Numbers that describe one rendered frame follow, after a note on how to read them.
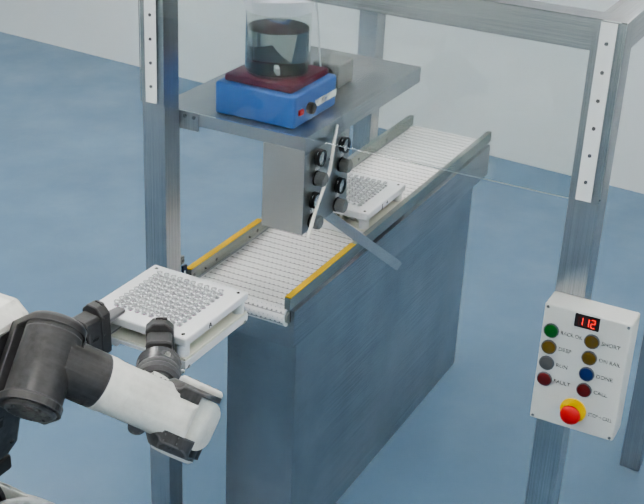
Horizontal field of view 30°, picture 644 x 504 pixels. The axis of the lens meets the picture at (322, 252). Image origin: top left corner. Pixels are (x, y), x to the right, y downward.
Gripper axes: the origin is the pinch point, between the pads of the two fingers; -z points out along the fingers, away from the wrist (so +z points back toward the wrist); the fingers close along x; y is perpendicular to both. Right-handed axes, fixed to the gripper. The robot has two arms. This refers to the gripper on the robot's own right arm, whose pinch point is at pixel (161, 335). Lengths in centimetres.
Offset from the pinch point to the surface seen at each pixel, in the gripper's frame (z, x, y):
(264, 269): -51, 13, 23
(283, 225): -29.2, -10.3, 26.0
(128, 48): -480, 95, -42
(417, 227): -93, 22, 67
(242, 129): -35.4, -30.6, 17.1
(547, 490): 13, 31, 80
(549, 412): 17, 9, 77
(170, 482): -37, 66, -1
